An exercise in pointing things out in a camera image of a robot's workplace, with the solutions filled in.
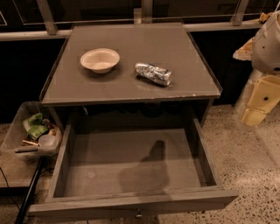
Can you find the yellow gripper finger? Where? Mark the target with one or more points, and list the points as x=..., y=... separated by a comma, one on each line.
x=265, y=96

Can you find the silver redbull can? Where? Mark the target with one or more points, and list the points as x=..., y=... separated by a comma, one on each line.
x=155, y=74

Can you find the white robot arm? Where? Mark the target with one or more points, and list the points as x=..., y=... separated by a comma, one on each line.
x=263, y=50

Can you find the open grey top drawer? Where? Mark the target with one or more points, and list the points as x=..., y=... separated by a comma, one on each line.
x=108, y=174

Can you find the metal drawer knob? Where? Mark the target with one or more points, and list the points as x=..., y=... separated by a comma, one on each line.
x=139, y=214

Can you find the yellow object on ledge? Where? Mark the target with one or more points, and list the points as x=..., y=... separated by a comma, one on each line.
x=264, y=17

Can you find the grey wooden cabinet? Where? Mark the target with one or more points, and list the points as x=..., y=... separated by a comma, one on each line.
x=163, y=45

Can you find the white paper bowl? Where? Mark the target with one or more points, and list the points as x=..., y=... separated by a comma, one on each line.
x=100, y=61

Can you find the small clear plastic cup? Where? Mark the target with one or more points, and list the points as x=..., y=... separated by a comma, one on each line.
x=46, y=140

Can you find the green snack bag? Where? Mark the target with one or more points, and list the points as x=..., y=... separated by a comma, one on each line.
x=34, y=126

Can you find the metal window railing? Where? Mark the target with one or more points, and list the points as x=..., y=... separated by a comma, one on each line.
x=35, y=18

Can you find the clear plastic bin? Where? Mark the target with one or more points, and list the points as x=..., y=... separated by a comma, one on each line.
x=17, y=142

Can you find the black pole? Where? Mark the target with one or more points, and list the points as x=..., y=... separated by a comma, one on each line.
x=31, y=189

